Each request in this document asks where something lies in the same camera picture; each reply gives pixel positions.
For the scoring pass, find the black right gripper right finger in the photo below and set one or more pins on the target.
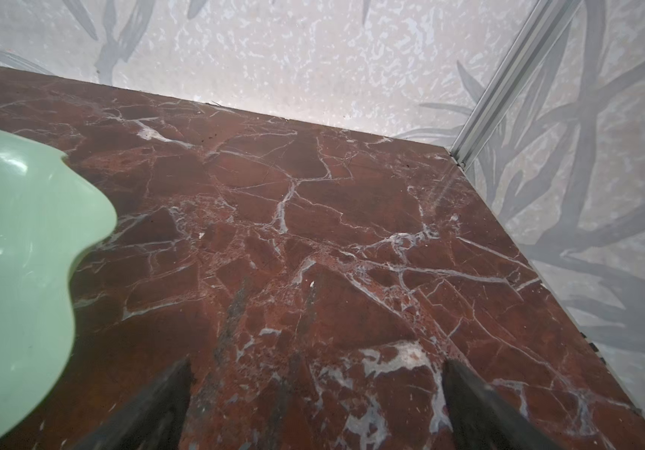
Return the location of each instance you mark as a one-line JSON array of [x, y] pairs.
[[481, 419]]

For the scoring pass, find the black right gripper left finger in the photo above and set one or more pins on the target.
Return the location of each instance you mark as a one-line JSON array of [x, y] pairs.
[[154, 419]]

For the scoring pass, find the light green wavy fruit bowl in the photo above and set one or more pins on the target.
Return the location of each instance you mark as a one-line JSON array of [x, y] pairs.
[[50, 217]]

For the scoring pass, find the aluminium frame post right corner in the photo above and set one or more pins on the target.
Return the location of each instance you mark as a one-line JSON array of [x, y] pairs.
[[539, 33]]

